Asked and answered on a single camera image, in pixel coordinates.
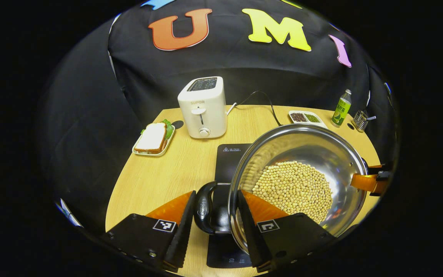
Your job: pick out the sandwich with lettuce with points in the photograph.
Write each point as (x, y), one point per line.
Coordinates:
(152, 136)

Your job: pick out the green label drink bottle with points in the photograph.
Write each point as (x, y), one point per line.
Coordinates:
(340, 111)

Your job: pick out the black induction cooktop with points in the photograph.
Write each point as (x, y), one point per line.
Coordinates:
(229, 161)

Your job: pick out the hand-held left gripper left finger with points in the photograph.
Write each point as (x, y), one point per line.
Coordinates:
(181, 238)

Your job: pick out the pile of soybeans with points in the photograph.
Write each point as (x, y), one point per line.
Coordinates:
(294, 188)

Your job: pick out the metal spoon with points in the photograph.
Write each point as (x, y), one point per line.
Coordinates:
(371, 117)

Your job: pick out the white toaster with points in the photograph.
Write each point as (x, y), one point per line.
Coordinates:
(190, 115)

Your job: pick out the black backdrop cloth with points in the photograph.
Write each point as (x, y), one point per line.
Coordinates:
(90, 115)

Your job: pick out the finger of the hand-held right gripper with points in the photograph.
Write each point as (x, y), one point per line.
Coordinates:
(363, 182)
(377, 167)

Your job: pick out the white divided dish of beans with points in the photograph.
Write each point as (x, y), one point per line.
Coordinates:
(298, 117)

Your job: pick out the stainless steel pot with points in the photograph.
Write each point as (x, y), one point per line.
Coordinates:
(302, 146)

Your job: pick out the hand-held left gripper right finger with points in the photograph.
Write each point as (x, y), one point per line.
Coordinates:
(252, 238)

